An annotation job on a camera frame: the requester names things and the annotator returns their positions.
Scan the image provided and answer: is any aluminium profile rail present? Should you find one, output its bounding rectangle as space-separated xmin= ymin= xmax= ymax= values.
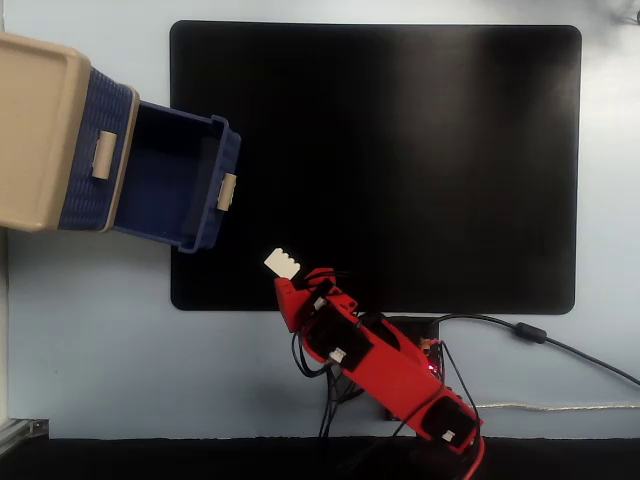
xmin=0 ymin=417 xmax=50 ymax=454

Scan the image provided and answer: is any black servo cable bundle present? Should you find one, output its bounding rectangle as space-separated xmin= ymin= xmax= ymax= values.
xmin=291 ymin=319 xmax=381 ymax=451

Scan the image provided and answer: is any silver braided cable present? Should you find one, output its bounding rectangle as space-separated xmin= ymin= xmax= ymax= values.
xmin=474 ymin=402 xmax=640 ymax=414

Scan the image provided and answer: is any beige drawer cabinet frame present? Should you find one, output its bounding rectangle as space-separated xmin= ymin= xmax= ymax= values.
xmin=0 ymin=30 xmax=141 ymax=234

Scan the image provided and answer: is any black cable with ferrite bead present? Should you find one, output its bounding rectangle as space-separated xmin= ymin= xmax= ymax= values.
xmin=427 ymin=313 xmax=640 ymax=387

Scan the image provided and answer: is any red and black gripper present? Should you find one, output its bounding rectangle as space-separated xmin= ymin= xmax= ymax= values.
xmin=273 ymin=267 xmax=360 ymax=334

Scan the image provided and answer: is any large black mat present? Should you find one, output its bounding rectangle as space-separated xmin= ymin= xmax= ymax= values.
xmin=169 ymin=19 xmax=583 ymax=316

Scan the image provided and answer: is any small white block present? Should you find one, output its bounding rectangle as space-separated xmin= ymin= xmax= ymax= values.
xmin=263 ymin=247 xmax=302 ymax=280

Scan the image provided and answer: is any blue woven drawer beige handle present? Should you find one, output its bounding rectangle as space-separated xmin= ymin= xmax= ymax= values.
xmin=58 ymin=67 xmax=135 ymax=231
xmin=112 ymin=101 xmax=243 ymax=255

